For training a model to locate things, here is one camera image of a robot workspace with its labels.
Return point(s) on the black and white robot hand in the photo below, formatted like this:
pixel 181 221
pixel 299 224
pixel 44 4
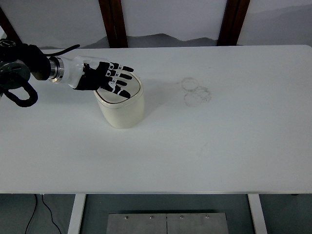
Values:
pixel 93 78

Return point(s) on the cream plastic trash bin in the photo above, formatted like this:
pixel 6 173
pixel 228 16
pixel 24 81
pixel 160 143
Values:
pixel 122 114

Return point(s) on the white table leg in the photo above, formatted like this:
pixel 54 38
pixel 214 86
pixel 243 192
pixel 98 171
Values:
pixel 76 214
pixel 258 214

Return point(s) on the grey metal plate with screws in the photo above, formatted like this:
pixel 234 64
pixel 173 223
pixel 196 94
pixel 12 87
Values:
pixel 146 225

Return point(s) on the slanted dark brown wooden post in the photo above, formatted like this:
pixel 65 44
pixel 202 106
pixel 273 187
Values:
pixel 8 25

